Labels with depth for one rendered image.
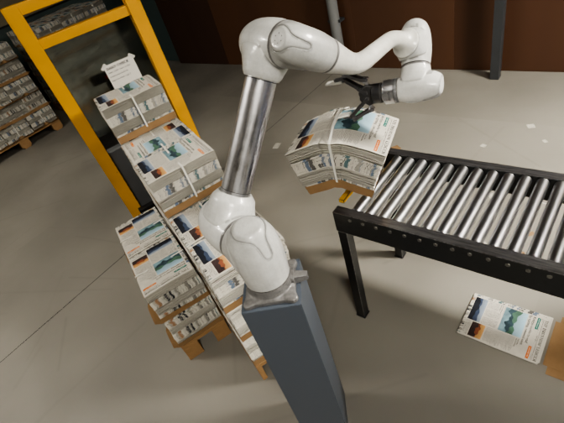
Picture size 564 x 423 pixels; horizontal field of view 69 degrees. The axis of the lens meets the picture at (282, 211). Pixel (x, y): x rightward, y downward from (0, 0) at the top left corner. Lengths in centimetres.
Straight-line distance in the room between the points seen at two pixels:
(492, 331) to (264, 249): 152
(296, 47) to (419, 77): 57
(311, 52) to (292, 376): 116
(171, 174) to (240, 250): 99
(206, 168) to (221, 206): 84
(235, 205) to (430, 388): 138
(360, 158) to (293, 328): 70
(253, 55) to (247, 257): 59
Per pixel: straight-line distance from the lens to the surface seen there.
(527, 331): 245
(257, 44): 128
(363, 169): 168
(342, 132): 171
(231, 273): 178
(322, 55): 120
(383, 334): 241
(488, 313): 249
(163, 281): 224
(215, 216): 136
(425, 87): 158
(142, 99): 259
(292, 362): 160
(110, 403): 278
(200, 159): 214
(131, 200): 339
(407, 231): 176
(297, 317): 138
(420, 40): 161
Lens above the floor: 203
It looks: 38 degrees down
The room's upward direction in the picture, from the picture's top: 19 degrees counter-clockwise
